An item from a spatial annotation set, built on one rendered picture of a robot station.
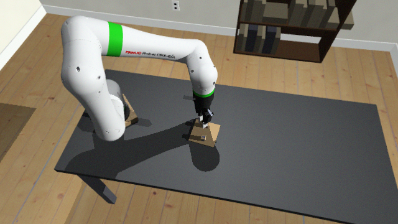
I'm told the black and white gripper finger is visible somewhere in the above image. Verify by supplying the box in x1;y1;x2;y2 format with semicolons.
201;108;214;128
194;101;203;124

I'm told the tan flat mat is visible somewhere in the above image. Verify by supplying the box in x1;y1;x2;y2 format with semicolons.
189;119;221;147

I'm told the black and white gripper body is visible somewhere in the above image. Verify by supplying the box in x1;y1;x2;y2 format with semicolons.
195;102;211;112

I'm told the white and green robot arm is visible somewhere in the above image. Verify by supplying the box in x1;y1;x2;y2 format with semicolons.
61;16;218;141

